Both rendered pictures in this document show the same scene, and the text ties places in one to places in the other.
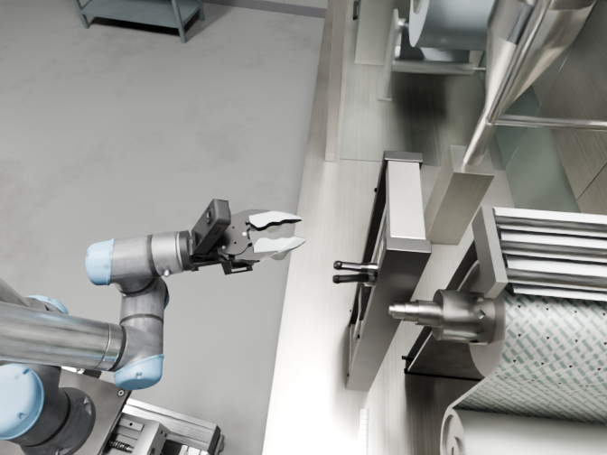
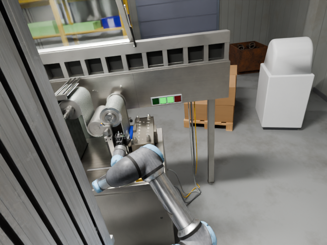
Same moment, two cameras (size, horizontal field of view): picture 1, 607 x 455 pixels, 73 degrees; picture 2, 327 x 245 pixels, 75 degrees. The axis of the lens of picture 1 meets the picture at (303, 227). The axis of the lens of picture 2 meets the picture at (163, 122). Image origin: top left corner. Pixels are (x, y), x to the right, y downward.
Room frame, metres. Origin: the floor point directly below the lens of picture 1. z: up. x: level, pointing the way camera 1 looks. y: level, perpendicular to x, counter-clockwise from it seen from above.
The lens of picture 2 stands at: (-0.26, 1.11, 1.89)
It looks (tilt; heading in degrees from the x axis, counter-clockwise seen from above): 30 degrees down; 265
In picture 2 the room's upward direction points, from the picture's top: 7 degrees counter-clockwise
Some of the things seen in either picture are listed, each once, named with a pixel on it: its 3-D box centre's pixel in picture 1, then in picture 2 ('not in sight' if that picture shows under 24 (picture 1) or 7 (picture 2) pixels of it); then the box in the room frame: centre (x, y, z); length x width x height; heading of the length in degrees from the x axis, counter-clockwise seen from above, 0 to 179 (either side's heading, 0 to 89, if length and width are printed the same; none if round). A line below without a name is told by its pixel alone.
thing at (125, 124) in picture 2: not in sight; (125, 125); (-0.10, -0.31, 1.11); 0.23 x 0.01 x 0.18; 84
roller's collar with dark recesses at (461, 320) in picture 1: (461, 316); (68, 112); (0.22, -0.20, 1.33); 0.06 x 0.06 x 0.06; 84
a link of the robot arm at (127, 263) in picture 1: (126, 261); not in sight; (0.38, 0.31, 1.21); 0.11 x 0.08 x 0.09; 101
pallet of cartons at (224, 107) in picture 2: not in sight; (211, 94); (-1.47, -2.24, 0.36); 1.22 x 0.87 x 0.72; 68
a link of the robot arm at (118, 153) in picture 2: not in sight; (118, 159); (-0.06, 0.09, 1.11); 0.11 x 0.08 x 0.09; 84
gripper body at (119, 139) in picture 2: not in sight; (121, 142); (-0.08, -0.07, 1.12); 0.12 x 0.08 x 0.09; 84
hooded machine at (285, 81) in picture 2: not in sight; (281, 82); (-2.33, -1.65, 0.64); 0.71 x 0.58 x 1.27; 74
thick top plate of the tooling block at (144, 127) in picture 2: not in sight; (143, 132); (-0.22, -0.34, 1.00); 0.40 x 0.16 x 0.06; 84
